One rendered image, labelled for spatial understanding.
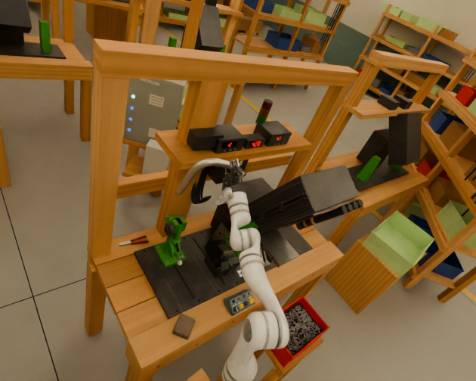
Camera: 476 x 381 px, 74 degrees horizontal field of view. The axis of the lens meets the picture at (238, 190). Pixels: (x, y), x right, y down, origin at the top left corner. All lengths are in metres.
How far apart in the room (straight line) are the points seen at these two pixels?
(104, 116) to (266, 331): 0.88
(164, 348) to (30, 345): 1.21
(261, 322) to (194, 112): 0.90
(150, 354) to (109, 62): 1.15
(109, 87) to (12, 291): 1.93
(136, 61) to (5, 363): 1.99
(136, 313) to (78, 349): 0.95
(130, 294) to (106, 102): 0.92
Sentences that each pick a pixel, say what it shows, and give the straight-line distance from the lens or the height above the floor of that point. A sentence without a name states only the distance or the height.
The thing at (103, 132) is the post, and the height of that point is 1.64.
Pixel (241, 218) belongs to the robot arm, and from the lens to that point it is 1.08.
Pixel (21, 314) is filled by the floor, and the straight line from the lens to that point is 2.69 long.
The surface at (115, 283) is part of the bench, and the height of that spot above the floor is 0.88.
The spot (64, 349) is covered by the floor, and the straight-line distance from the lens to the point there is 2.54.
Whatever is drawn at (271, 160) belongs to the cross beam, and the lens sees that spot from 2.17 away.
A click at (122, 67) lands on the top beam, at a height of 1.89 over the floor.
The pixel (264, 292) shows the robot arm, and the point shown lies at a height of 1.60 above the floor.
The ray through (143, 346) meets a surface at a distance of 1.56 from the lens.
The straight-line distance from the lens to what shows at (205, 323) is 1.65.
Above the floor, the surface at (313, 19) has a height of 1.52.
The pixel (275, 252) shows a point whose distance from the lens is 1.74.
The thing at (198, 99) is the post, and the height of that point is 1.77.
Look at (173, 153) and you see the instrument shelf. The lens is 1.40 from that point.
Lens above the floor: 2.33
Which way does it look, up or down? 37 degrees down
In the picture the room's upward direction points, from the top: 23 degrees clockwise
